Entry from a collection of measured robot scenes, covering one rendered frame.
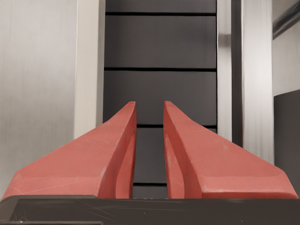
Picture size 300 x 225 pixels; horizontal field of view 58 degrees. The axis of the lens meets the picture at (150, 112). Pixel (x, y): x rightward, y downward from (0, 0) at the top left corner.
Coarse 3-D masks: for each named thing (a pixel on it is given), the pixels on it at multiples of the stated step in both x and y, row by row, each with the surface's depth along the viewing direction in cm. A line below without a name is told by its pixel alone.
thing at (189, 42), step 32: (128, 0) 19; (160, 0) 19; (192, 0) 19; (128, 32) 18; (160, 32) 18; (192, 32) 18; (128, 64) 18; (160, 64) 18; (192, 64) 18; (128, 96) 18; (160, 96) 18; (192, 96) 18; (160, 128) 18; (160, 160) 18; (160, 192) 18
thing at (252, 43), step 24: (240, 0) 10; (264, 0) 10; (240, 24) 10; (264, 24) 10; (240, 48) 10; (264, 48) 10; (240, 72) 10; (264, 72) 10; (240, 96) 10; (264, 96) 10; (240, 120) 10; (264, 120) 10; (240, 144) 10; (264, 144) 10
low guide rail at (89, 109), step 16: (80, 0) 15; (96, 0) 15; (80, 16) 15; (96, 16) 15; (80, 32) 15; (96, 32) 15; (80, 48) 15; (96, 48) 15; (80, 64) 15; (96, 64) 15; (80, 80) 15; (96, 80) 15; (80, 96) 15; (96, 96) 15; (80, 112) 15; (96, 112) 15; (80, 128) 15
